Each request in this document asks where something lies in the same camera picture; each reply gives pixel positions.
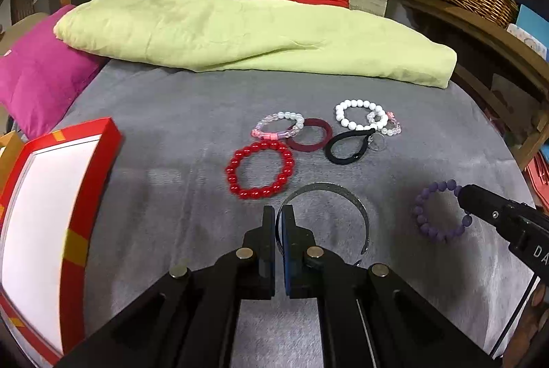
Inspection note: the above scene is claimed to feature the purple bead bracelet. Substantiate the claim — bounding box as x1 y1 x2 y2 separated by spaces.
412 178 474 244

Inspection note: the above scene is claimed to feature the silver metal bangle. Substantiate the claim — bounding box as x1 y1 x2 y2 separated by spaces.
276 182 370 260

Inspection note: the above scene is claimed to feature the small pink white bracelet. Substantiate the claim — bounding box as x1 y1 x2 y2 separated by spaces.
366 110 403 138

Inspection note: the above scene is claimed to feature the black hair tie with ring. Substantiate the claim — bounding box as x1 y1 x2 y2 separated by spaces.
323 128 387 164

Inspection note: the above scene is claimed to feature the red bead bracelet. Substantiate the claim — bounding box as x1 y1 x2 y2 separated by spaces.
224 138 297 201

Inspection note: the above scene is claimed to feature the maroon hair tie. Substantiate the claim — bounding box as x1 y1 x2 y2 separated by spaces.
284 117 334 153

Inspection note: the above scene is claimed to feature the white bead bracelet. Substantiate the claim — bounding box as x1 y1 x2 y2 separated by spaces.
334 98 390 133

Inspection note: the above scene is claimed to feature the pink clear bead bracelet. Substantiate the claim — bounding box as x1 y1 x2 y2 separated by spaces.
250 110 305 139

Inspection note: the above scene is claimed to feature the grey blanket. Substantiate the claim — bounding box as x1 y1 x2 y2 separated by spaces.
60 60 536 367

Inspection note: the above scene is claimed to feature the wooden shelf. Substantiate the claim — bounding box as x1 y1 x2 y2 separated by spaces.
392 0 548 169

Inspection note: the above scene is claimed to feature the red box lid tray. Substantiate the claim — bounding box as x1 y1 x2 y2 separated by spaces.
1 118 122 365

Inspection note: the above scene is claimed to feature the orange cardboard box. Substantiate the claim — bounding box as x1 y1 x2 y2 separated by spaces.
0 131 24 194

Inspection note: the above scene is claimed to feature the magenta pillow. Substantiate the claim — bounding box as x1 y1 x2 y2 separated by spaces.
1 5 107 139

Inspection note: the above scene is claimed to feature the light green folded blanket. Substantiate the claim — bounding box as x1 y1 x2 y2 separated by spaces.
53 0 457 89

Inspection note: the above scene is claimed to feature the black cable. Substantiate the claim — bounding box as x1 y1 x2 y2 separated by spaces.
488 275 541 358

